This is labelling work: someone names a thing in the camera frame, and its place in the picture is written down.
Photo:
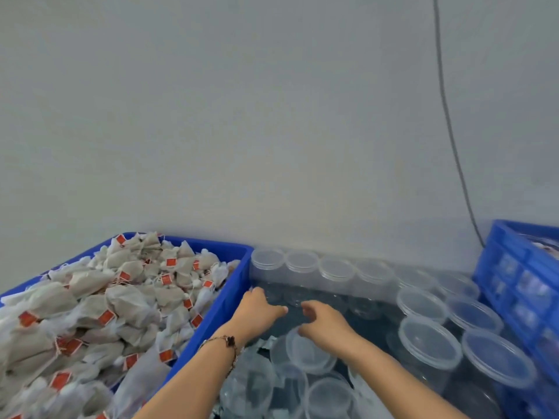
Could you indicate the person's right hand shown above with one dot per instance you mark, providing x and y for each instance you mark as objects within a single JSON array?
[{"x": 328, "y": 327}]

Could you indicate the person's left hand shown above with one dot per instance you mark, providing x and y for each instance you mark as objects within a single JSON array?
[{"x": 253, "y": 316}]

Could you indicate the group of lidded jars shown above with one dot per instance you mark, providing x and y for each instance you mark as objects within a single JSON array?
[{"x": 428, "y": 331}]

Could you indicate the pile of tea bags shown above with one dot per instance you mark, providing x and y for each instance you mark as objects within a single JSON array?
[{"x": 87, "y": 318}]

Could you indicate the blue slatted crate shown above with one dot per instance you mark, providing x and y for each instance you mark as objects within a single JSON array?
[{"x": 524, "y": 292}]

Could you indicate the person's left forearm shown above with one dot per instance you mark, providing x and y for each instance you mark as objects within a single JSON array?
[{"x": 188, "y": 384}]

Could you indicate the person's right forearm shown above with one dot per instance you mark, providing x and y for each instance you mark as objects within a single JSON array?
[{"x": 402, "y": 384}]

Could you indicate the blue plastic tray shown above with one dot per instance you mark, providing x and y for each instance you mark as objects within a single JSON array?
[{"x": 214, "y": 314}]

